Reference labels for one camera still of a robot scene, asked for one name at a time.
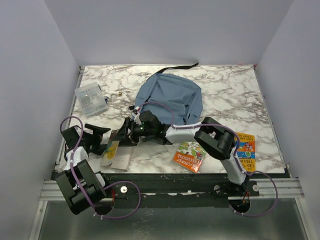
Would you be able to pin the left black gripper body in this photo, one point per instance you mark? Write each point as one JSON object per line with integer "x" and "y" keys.
{"x": 91, "y": 139}

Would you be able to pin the clear plastic storage box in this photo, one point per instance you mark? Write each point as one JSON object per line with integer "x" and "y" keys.
{"x": 91, "y": 99}

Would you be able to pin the yellow cover book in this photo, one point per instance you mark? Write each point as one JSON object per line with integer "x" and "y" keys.
{"x": 116, "y": 156}

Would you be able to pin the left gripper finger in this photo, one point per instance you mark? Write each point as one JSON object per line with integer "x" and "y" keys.
{"x": 96, "y": 130}
{"x": 98, "y": 149}

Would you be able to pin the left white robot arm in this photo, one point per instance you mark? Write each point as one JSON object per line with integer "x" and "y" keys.
{"x": 78, "y": 183}

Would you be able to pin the orange treehouse book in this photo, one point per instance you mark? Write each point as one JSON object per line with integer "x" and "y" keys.
{"x": 190, "y": 156}

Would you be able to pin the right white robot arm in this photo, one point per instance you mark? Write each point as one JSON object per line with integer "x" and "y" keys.
{"x": 217, "y": 140}

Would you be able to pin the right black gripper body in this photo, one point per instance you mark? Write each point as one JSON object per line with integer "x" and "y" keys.
{"x": 140, "y": 131}

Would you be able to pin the aluminium mounting rail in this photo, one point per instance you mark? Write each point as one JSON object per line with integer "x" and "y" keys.
{"x": 262, "y": 188}

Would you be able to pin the white plastic fitting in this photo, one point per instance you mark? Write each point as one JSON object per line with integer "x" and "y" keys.
{"x": 108, "y": 95}

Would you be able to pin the yellow blue treehouse book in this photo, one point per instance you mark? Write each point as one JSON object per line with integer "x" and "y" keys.
{"x": 246, "y": 151}

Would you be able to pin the blue student backpack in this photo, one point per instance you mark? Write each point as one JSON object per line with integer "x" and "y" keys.
{"x": 173, "y": 99}

